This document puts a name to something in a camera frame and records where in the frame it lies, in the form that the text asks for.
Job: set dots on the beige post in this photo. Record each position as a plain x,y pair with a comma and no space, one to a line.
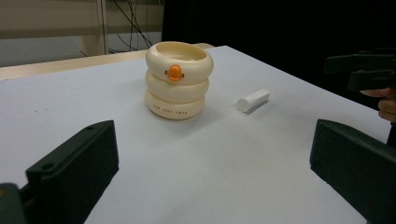
93,28

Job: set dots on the white cylinder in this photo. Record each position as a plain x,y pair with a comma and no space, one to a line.
252,100

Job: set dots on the black curtain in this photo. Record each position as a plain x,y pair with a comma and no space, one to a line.
280,28

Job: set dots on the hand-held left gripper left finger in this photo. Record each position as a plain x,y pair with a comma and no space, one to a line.
74,168

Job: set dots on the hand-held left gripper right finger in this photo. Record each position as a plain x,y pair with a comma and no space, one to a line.
358,165

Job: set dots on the cream ringed duck holder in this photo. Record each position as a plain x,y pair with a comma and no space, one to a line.
177,93

